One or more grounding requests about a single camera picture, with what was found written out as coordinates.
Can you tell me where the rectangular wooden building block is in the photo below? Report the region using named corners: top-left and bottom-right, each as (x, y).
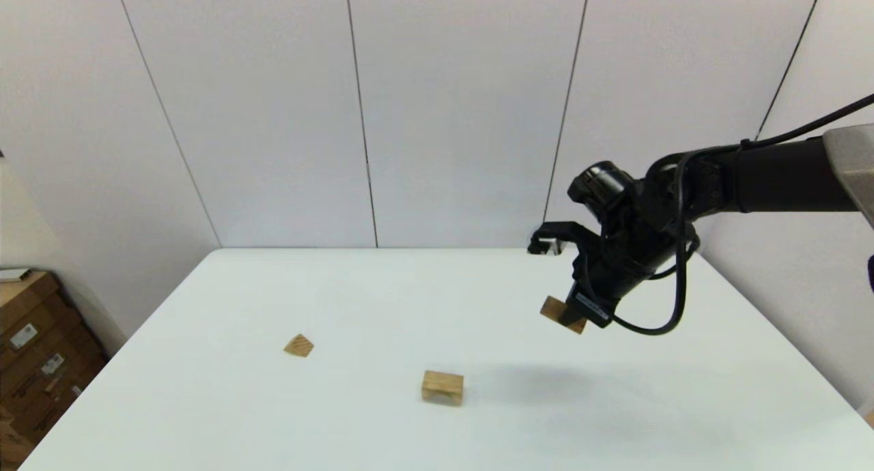
top-left (540, 296), bottom-right (588, 335)

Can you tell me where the arched wooden building block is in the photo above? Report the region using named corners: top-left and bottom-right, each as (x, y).
top-left (421, 369), bottom-right (464, 407)

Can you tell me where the brown cardboard box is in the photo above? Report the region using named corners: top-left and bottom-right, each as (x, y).
top-left (0, 296), bottom-right (86, 375)
top-left (0, 371), bottom-right (110, 471)
top-left (0, 272), bottom-right (64, 334)
top-left (0, 333), bottom-right (109, 416)

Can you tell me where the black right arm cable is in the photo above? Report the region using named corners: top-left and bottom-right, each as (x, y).
top-left (580, 92), bottom-right (874, 337)

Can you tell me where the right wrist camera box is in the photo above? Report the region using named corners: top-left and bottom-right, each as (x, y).
top-left (527, 222), bottom-right (582, 256)

